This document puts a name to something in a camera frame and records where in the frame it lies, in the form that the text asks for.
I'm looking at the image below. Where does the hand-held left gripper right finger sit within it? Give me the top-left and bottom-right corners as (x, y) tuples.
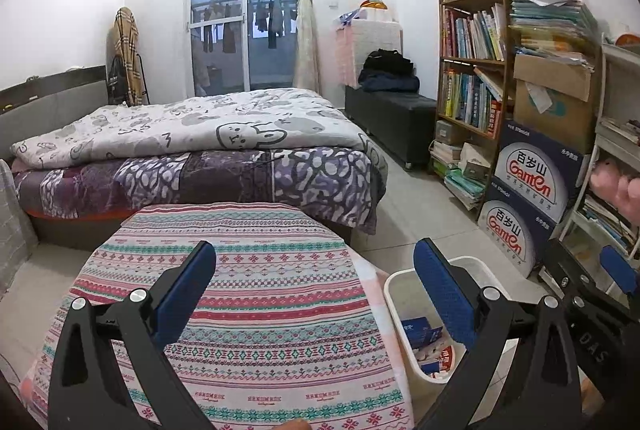
(413, 237), (583, 430)

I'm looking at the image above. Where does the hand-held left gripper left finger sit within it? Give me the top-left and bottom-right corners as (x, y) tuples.
(47, 240), (217, 430)

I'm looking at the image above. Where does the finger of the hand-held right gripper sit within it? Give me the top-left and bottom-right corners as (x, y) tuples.
(542, 239), (631, 315)
(600, 246), (640, 297)

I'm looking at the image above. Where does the white plastic trash bin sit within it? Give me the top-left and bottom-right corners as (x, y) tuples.
(384, 256), (523, 416)

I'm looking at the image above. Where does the blue biscuit box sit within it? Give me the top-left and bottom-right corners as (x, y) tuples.
(401, 317), (444, 352)

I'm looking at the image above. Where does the red white wrapper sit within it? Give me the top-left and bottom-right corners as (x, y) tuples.
(417, 342), (458, 381)

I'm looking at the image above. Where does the stack of flat books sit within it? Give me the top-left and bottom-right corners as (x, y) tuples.
(582, 195), (636, 251)

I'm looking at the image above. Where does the blue water carton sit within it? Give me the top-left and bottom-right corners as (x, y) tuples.
(477, 182), (563, 278)
(495, 120), (591, 221)

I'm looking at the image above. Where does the pink plush toy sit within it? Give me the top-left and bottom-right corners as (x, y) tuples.
(590, 160), (640, 223)

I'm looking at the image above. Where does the striped patterned tablecloth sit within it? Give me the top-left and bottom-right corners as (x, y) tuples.
(20, 202), (416, 430)

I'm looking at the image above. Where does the pile of books and papers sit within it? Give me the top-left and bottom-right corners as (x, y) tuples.
(430, 142), (488, 211)

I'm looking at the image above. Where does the purple patterned blanket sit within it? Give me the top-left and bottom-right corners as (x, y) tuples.
(12, 147), (387, 235)

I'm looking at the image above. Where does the dark bed base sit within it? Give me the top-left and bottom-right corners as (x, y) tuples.
(27, 210), (361, 253)

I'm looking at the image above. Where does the white green box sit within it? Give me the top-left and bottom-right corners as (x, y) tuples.
(459, 142), (493, 181)

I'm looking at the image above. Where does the clutter of small items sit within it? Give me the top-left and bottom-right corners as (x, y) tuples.
(600, 117), (640, 145)

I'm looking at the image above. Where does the brown cardboard box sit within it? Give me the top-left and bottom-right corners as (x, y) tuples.
(512, 52), (598, 153)

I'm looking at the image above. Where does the grey cardboard box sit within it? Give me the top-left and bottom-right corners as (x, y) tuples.
(436, 120), (466, 145)

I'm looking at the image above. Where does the black storage bench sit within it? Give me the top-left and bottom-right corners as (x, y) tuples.
(345, 86), (437, 171)

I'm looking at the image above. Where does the grey checked cloth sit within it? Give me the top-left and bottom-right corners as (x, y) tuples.
(0, 159), (40, 295)

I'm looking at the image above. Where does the row of thick upright books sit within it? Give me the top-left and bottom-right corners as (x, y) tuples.
(442, 67), (504, 135)

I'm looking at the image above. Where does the white shelf rack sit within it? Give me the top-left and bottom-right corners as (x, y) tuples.
(560, 42), (640, 261)

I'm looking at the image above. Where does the black hanging bag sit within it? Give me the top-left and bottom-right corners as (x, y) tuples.
(106, 56), (132, 103)

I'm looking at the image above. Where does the grey bed headboard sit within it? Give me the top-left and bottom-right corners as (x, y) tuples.
(0, 64), (108, 161)

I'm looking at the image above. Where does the wooden bookshelf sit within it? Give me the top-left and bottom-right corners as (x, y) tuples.
(435, 0), (532, 191)

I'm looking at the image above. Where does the black duffel bag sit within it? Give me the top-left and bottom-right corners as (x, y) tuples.
(365, 48), (415, 75)

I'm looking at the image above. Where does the stack of folders and papers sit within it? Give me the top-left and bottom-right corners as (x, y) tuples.
(509, 0), (598, 65)

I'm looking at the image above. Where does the sliding glass door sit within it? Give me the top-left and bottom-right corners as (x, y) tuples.
(184, 0), (301, 98)

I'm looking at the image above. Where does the row of thin upright books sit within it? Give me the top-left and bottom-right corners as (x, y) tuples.
(442, 2), (509, 60)

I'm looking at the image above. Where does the plaid coat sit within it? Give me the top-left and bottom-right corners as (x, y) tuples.
(111, 7), (146, 106)

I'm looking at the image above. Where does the row of hanging clothes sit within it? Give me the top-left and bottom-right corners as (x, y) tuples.
(200, 0), (299, 55)

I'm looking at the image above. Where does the cream curtain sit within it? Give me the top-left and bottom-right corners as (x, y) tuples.
(291, 0), (321, 93)

